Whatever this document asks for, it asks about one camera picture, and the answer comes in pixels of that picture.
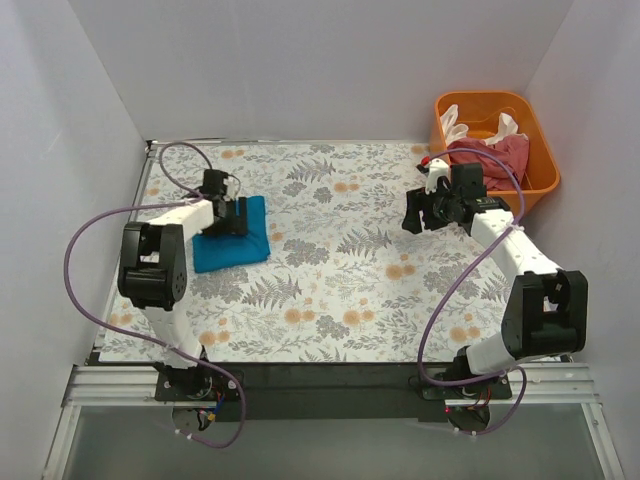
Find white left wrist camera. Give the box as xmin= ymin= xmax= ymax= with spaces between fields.
xmin=223 ymin=174 xmax=241 ymax=201

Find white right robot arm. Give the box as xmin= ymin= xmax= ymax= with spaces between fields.
xmin=402 ymin=159 xmax=588 ymax=398

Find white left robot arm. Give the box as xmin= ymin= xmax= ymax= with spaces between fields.
xmin=117 ymin=169 xmax=249 ymax=400

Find orange plastic bin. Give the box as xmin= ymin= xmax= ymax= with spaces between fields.
xmin=429 ymin=90 xmax=560 ymax=211

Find aluminium frame rail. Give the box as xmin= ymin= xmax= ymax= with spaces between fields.
xmin=43 ymin=362 xmax=624 ymax=479

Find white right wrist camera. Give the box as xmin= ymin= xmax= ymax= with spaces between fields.
xmin=416 ymin=157 xmax=449 ymax=194

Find white t shirt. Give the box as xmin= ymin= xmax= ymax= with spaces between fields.
xmin=440 ymin=104 xmax=526 ymax=147

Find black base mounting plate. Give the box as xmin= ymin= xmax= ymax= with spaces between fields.
xmin=154 ymin=362 xmax=512 ymax=426

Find floral table mat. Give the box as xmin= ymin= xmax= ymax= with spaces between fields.
xmin=100 ymin=143 xmax=511 ymax=363

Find pink t shirt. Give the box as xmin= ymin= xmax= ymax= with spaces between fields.
xmin=449 ymin=134 xmax=529 ymax=191

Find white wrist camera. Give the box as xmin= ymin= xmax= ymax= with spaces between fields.
xmin=223 ymin=174 xmax=241 ymax=201
xmin=416 ymin=157 xmax=449 ymax=194

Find blue t shirt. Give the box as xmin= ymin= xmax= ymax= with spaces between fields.
xmin=192 ymin=196 xmax=271 ymax=273

